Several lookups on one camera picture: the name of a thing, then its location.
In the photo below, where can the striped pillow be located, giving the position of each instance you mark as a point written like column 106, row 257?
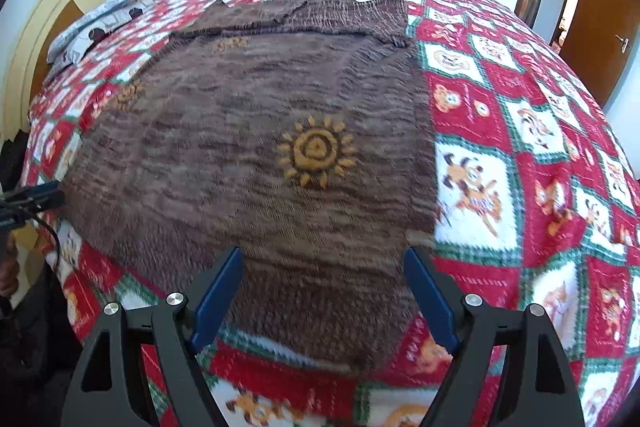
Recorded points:
column 59, row 64

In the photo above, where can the red checked printed blanket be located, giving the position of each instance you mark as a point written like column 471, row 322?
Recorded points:
column 500, row 107

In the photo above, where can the cream and wood headboard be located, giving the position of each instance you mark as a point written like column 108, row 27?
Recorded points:
column 30, row 57

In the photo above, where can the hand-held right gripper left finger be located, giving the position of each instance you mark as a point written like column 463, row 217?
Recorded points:
column 217, row 302

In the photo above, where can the white pillow with dark spots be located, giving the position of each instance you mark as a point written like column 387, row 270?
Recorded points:
column 85, row 39

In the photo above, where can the grey-blue patterned pillow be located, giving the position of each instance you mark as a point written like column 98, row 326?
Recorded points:
column 110, row 7

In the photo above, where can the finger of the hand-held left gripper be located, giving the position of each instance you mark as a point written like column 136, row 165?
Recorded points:
column 40, row 197

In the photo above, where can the brown wooden door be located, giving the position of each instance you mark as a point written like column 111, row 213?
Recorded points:
column 600, row 37

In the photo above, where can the brown knitted sweater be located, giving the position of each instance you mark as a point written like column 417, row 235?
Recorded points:
column 250, row 132

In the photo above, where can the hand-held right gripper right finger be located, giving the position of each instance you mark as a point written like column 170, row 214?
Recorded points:
column 430, row 302

